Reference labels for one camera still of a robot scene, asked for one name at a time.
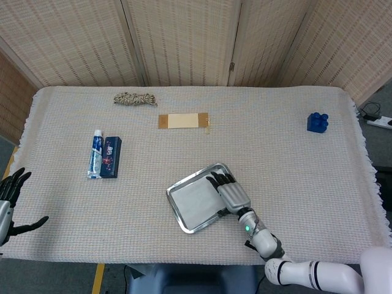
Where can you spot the stainless steel tray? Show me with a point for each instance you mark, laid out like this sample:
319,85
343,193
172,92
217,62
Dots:
183,214

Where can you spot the white woven tablecloth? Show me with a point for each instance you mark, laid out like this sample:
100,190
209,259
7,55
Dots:
196,147

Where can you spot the toothpaste tube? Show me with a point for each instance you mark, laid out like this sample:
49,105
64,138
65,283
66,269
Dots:
95,154

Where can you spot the dark blue toothpaste box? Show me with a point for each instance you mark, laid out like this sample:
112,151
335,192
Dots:
111,157

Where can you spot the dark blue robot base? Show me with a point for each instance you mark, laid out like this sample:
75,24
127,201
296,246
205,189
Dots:
191,280

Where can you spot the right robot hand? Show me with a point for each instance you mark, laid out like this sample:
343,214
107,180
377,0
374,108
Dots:
232,194

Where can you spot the white cloth napkin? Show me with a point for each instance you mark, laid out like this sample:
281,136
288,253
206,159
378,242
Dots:
197,202

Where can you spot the blue toy building block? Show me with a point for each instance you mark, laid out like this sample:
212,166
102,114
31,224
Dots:
317,122

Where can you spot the black object beside table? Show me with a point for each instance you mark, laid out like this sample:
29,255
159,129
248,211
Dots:
384,186

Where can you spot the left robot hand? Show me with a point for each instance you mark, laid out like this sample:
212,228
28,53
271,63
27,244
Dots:
6,208

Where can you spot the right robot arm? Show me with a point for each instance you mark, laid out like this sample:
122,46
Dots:
294,257

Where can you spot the white power strip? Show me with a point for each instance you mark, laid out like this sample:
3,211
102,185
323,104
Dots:
379,121

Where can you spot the woven folding screen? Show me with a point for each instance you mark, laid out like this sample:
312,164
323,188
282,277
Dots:
196,43

